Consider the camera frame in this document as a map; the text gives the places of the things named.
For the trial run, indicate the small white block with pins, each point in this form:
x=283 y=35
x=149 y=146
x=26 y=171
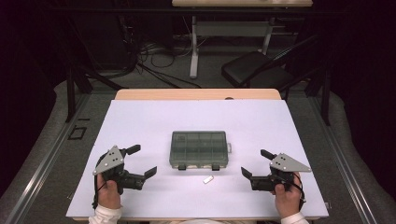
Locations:
x=208 y=179

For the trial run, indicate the black metal stand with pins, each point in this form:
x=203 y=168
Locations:
x=71 y=93
x=325 y=99

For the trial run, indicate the black folding chair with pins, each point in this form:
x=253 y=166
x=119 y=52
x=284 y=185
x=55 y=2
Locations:
x=249 y=70

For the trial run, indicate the person's right hand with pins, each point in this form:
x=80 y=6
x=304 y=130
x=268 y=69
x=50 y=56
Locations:
x=288 y=200

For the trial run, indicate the white board sheet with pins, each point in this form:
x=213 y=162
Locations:
x=149 y=124

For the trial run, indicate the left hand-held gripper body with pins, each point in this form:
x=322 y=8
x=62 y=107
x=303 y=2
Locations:
x=109 y=160

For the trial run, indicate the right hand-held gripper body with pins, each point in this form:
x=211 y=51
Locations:
x=285 y=163

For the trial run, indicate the person's left hand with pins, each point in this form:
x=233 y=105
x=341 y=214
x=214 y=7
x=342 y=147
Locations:
x=108 y=194

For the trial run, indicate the grey translucent plastic compartment box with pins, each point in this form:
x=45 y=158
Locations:
x=199 y=150

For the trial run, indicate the white-legged wooden desk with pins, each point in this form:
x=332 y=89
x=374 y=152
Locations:
x=230 y=29

